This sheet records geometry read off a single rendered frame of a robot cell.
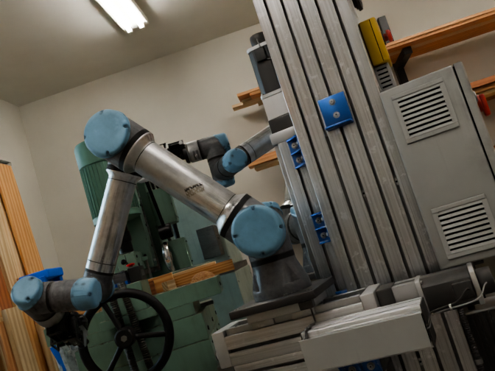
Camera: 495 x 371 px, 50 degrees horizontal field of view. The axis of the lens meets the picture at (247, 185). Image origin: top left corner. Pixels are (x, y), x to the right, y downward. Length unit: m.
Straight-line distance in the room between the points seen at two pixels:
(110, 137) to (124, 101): 3.32
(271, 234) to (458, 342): 0.57
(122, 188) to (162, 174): 0.20
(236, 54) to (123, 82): 0.97
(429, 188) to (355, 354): 0.46
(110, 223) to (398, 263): 0.75
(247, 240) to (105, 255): 0.42
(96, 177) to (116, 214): 0.58
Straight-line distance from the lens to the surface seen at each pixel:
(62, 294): 1.33
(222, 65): 4.46
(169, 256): 2.07
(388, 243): 1.43
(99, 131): 1.28
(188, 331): 1.84
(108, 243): 1.42
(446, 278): 1.28
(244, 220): 1.17
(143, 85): 4.57
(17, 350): 3.30
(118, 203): 1.42
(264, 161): 3.75
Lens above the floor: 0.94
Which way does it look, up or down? 7 degrees up
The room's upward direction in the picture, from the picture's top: 17 degrees counter-clockwise
